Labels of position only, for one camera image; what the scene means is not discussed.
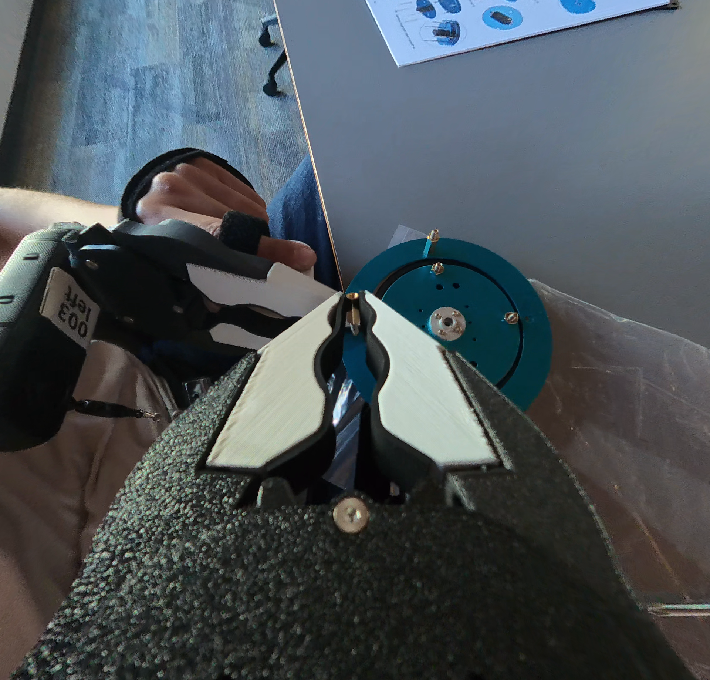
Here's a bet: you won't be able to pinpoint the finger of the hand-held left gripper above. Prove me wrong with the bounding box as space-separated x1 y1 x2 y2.
186 262 340 318
210 315 296 349

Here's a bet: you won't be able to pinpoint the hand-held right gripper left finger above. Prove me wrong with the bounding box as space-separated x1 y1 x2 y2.
205 293 343 471

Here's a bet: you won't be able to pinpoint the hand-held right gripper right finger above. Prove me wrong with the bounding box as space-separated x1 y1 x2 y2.
361 290 512 471

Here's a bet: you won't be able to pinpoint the blue round turntable base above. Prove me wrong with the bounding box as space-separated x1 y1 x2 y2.
340 228 554 413

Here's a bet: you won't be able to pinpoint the black cord with clip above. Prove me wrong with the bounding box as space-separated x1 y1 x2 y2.
71 398 163 421

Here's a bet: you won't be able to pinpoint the person's tan trousers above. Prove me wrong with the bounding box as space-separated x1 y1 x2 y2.
0 336 186 639

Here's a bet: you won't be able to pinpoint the printed instruction sheet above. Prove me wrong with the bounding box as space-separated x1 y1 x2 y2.
348 0 672 69

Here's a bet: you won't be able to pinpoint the yellow-handled screwdriver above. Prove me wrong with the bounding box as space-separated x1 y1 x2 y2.
648 601 710 618

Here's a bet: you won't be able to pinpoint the person's left hand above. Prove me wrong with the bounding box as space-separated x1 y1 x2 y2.
136 160 318 274

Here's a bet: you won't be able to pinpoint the clear plastic sheet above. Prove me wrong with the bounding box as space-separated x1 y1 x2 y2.
327 224 710 680

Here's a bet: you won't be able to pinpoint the person's left forearm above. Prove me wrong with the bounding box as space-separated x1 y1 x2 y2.
0 187 124 270

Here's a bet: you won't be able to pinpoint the grey desk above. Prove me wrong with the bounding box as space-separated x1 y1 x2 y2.
265 0 710 680

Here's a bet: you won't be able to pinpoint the black rolling chair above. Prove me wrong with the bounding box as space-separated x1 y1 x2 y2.
255 0 290 98

